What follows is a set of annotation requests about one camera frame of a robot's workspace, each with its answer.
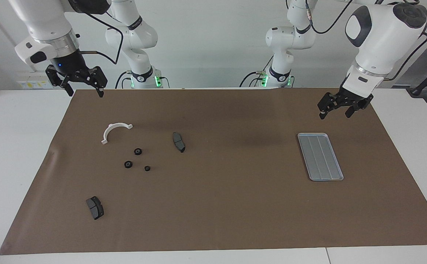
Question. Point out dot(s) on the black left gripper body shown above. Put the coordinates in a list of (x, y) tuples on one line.
[(349, 97)]

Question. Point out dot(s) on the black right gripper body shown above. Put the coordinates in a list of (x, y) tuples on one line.
[(70, 64)]

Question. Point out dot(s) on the white curved plastic bracket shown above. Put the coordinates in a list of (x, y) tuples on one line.
[(108, 131)]

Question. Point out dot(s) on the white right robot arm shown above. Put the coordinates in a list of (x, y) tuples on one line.
[(48, 22)]

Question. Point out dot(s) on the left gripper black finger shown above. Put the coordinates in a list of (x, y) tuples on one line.
[(327, 102), (353, 110)]

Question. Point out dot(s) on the silver metal tray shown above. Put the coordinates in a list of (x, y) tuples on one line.
[(321, 157)]

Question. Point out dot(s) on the dark grey brake pad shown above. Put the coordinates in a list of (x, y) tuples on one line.
[(178, 142), (95, 208)]

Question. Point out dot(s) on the white yellow wall box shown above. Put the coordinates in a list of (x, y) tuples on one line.
[(30, 84)]

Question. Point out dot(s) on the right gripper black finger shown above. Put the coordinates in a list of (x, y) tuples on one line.
[(99, 79), (57, 77)]

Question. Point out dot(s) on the brown table mat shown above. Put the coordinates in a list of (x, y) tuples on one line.
[(213, 205)]

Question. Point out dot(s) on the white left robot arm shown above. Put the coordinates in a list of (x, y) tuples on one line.
[(378, 40)]

